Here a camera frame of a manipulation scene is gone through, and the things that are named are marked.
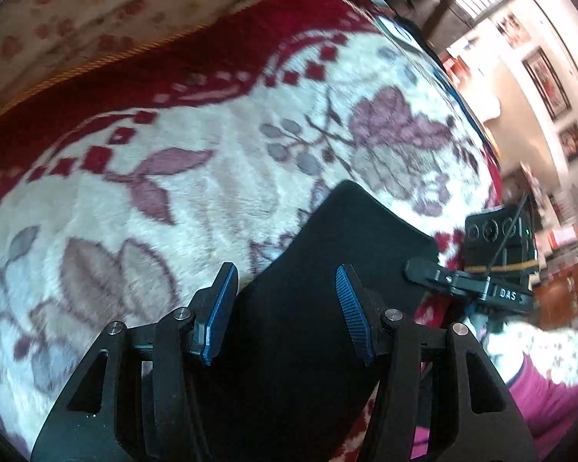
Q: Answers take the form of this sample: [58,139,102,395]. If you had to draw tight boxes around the wooden furniture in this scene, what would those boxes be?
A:
[534,262,578,333]

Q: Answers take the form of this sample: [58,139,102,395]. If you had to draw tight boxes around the small framed picture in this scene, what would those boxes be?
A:
[556,122,578,162]

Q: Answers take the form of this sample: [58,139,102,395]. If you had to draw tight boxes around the large framed picture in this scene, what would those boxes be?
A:
[523,48,571,121]

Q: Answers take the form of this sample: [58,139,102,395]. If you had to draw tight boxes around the beige floral quilt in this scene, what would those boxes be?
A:
[0,0,319,121]

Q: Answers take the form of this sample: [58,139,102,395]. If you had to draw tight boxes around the wall poster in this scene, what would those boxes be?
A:
[496,12,531,49]

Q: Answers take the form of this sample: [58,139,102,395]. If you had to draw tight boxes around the black pants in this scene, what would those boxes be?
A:
[193,179,439,462]

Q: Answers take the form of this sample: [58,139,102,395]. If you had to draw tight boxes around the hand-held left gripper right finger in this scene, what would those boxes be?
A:
[336,264,540,462]

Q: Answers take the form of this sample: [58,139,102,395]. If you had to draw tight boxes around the red white printed blanket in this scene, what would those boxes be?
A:
[0,0,504,462]

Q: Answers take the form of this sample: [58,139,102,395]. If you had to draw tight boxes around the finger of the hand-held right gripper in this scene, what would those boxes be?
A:
[403,257,458,296]

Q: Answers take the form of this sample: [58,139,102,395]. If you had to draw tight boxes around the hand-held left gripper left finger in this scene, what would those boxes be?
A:
[29,262,239,462]

